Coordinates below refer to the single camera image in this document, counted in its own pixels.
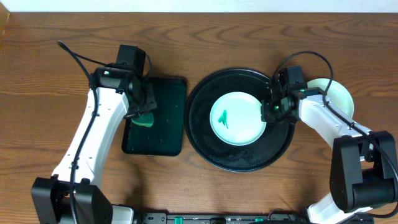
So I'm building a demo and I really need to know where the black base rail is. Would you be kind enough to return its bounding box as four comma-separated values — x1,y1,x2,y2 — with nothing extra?
111,203,376,224

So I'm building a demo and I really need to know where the left black cable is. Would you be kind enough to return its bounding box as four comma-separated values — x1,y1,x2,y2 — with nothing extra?
57,40,154,224

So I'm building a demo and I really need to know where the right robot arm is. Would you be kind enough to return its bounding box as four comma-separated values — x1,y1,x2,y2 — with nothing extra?
261,88,397,223

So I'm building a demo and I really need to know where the black rectangular tray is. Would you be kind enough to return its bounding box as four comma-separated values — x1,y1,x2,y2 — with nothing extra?
122,77,187,156

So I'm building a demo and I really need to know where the black cable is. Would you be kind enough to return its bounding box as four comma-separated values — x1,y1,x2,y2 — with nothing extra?
271,50,398,218
57,40,154,224

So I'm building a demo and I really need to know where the round black tray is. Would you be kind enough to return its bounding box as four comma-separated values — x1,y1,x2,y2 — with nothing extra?
184,68,295,172

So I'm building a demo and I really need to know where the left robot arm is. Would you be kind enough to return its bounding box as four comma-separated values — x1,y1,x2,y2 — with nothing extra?
31,63,155,223

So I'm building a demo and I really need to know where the right black cable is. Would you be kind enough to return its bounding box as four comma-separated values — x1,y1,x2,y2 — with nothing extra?
271,50,398,218

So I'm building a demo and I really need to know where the mint green plate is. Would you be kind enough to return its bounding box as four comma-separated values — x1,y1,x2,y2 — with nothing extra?
209,91,266,146
307,78,354,118

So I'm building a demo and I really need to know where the green scrub sponge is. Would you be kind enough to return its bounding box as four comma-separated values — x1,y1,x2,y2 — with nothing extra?
131,113,154,128

